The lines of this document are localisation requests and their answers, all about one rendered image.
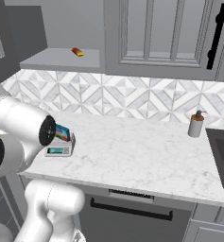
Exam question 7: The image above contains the blue boxed food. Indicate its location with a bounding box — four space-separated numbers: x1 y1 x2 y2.
54 124 72 143

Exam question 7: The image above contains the red and yellow food packet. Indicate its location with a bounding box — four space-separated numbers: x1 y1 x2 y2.
71 46 85 58

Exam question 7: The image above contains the grey cabinet shelf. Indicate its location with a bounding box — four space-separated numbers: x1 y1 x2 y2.
19 47 106 74

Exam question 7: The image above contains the grey panelled cabinet door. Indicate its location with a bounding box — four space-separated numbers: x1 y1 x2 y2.
103 0 224 82

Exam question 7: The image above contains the grey open cabinet door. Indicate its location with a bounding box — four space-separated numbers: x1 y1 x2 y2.
0 0 49 84

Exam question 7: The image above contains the grey base cabinet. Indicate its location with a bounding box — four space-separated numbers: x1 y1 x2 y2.
0 174 32 242

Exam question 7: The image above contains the grey base cabinet door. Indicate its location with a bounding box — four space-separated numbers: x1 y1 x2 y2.
181 202 224 242

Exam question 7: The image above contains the grey soap dispenser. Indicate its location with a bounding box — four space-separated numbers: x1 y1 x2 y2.
187 110 208 139

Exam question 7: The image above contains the grey dishwasher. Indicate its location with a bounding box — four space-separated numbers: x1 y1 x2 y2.
73 184 198 242

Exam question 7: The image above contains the dark grey sink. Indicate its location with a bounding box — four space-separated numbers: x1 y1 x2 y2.
205 127 224 191

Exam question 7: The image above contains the black dishwasher handle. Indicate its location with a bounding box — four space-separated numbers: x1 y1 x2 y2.
90 197 174 222

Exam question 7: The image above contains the black cabinet door handle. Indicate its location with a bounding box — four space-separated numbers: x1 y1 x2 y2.
206 2 224 71

